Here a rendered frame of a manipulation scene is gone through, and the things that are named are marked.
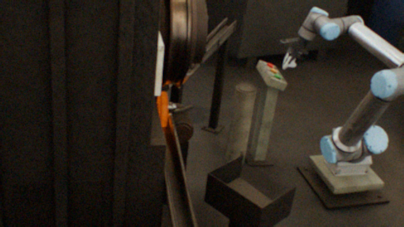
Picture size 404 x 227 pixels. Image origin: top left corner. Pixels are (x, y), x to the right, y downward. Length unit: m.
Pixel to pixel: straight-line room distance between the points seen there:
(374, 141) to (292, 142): 0.83
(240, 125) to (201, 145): 0.41
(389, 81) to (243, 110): 0.98
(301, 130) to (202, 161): 0.84
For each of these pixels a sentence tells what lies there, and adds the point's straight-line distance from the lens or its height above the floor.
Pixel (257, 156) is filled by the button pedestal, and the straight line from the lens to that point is 3.48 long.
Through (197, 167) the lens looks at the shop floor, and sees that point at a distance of 3.37.
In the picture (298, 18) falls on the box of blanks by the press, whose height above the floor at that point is 0.42.
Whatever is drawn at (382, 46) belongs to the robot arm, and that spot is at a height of 0.98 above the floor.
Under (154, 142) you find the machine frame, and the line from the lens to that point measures 1.95.
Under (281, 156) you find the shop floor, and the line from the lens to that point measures 3.61.
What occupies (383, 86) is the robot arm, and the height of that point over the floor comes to 0.92.
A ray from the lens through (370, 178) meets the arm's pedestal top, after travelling 3.40.
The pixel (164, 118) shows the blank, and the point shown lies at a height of 0.74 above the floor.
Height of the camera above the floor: 1.93
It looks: 30 degrees down
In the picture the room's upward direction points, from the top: 7 degrees clockwise
